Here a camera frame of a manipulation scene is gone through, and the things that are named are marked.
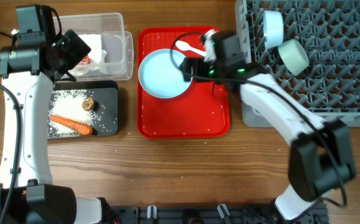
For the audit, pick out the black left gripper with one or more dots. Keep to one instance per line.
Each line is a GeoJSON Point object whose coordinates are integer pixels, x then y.
{"type": "Point", "coordinates": [76, 48]}

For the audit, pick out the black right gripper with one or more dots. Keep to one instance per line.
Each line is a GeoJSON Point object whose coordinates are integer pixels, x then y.
{"type": "Point", "coordinates": [203, 72]}

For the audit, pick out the red candy wrapper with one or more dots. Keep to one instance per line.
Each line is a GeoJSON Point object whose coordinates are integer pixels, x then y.
{"type": "Point", "coordinates": [85, 61]}

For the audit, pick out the white napkin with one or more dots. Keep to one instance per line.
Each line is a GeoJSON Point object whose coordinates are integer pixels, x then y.
{"type": "Point", "coordinates": [97, 54]}

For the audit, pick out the white spoon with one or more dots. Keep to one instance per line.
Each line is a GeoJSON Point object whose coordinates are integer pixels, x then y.
{"type": "Point", "coordinates": [184, 46]}

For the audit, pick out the light blue plate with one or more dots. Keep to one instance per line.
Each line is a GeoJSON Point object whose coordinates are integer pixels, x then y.
{"type": "Point", "coordinates": [159, 77]}

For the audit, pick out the pile of rice grains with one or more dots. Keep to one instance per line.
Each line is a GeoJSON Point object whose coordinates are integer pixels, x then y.
{"type": "Point", "coordinates": [68, 105]}

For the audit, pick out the brown food scrap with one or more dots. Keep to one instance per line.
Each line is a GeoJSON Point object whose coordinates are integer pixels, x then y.
{"type": "Point", "coordinates": [88, 104]}

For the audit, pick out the orange food piece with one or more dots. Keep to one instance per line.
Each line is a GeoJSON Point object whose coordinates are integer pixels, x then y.
{"type": "Point", "coordinates": [80, 128]}

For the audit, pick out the light blue bowl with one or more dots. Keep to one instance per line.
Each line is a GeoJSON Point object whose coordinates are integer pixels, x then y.
{"type": "Point", "coordinates": [273, 29]}

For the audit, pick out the mint green bowl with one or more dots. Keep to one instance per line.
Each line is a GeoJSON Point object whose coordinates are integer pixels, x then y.
{"type": "Point", "coordinates": [293, 56]}

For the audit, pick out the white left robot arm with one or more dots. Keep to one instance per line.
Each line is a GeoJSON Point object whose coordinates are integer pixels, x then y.
{"type": "Point", "coordinates": [40, 54]}

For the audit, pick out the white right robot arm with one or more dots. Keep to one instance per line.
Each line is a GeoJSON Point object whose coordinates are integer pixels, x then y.
{"type": "Point", "coordinates": [321, 159]}

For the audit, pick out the black waste tray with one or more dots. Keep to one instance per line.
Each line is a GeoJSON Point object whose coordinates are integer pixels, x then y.
{"type": "Point", "coordinates": [108, 102]}

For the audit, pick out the grey dishwasher rack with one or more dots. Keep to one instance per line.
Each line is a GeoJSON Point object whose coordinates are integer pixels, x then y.
{"type": "Point", "coordinates": [329, 32]}

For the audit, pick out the clear plastic bin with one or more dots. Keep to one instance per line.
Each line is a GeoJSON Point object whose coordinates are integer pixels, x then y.
{"type": "Point", "coordinates": [118, 43]}

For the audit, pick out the red serving tray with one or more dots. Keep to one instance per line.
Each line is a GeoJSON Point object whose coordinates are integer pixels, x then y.
{"type": "Point", "coordinates": [201, 112]}

